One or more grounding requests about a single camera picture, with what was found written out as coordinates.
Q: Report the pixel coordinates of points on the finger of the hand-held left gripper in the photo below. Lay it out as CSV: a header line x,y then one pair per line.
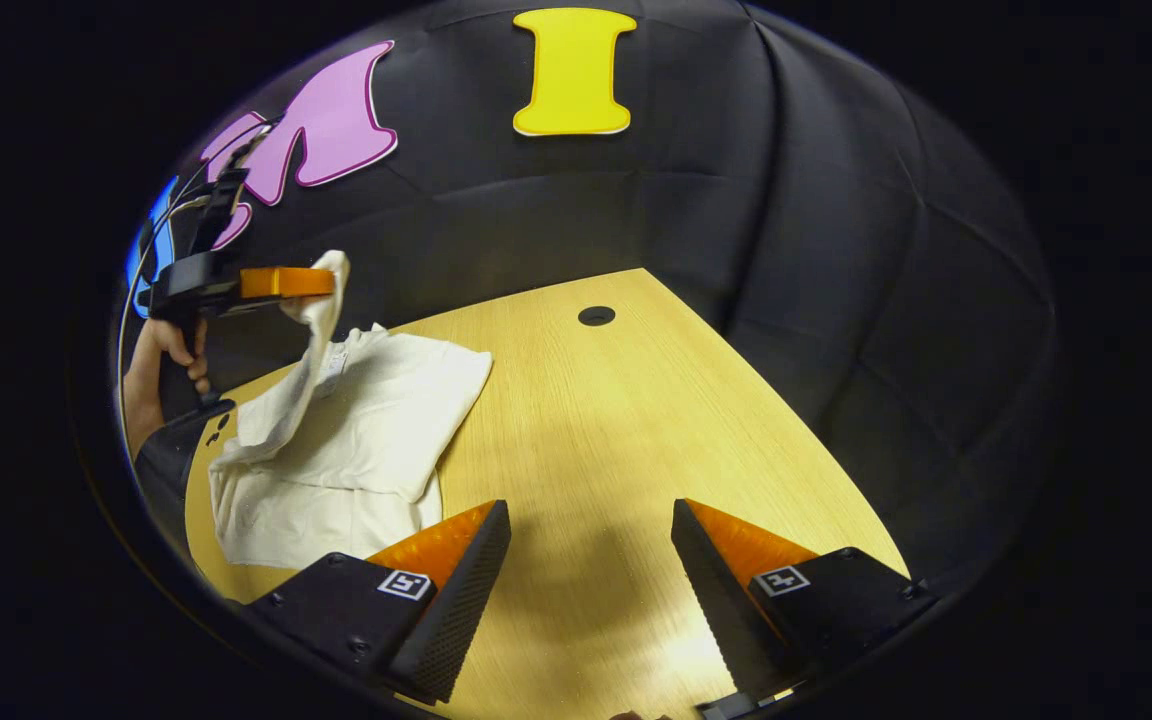
x,y
286,282

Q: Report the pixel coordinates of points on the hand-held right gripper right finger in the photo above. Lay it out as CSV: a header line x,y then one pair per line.
x,y
716,600

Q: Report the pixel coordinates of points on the person's black shirt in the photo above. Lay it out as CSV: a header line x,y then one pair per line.
x,y
171,470

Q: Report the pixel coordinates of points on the white garment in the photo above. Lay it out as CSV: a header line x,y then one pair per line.
x,y
386,420

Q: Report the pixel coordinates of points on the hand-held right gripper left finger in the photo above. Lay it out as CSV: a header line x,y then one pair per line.
x,y
456,610

